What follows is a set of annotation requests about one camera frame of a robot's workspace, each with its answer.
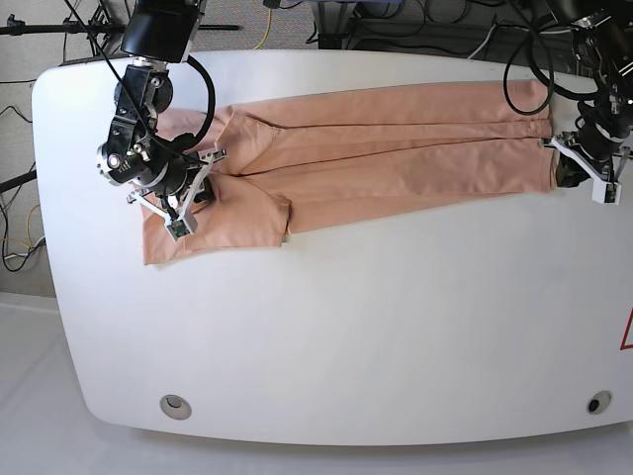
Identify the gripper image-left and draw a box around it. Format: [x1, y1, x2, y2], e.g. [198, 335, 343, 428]
[127, 149, 227, 223]

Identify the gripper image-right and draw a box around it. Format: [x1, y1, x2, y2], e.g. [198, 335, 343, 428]
[540, 119, 632, 188]

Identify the peach pink T-shirt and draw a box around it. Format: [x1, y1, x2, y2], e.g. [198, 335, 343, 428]
[142, 82, 555, 265]

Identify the black tripod stand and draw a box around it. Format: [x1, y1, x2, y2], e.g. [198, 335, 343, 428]
[0, 21, 242, 36]

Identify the silver left table grommet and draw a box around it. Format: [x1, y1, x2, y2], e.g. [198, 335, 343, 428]
[159, 395, 192, 421]

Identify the dark right table grommet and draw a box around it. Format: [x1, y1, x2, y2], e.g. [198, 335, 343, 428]
[587, 390, 612, 415]

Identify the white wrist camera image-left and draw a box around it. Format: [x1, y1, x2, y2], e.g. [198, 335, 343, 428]
[164, 215, 198, 241]

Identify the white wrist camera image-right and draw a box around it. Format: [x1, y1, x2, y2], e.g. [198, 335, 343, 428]
[591, 180, 622, 205]

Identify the black cable on arm image-right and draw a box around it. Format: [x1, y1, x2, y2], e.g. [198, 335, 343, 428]
[502, 19, 599, 118]

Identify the white cable at top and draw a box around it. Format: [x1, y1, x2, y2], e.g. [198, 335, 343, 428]
[468, 24, 498, 59]

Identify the yellow cable at top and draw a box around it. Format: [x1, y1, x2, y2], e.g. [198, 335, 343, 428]
[253, 8, 274, 51]

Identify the yellow cable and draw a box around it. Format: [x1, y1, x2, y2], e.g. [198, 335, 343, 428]
[3, 203, 45, 251]
[253, 8, 274, 51]

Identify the yellow cable at left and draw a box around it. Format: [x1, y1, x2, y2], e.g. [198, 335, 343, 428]
[3, 203, 45, 251]

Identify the grey robot base frame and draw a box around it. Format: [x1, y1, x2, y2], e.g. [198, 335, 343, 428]
[306, 1, 406, 50]

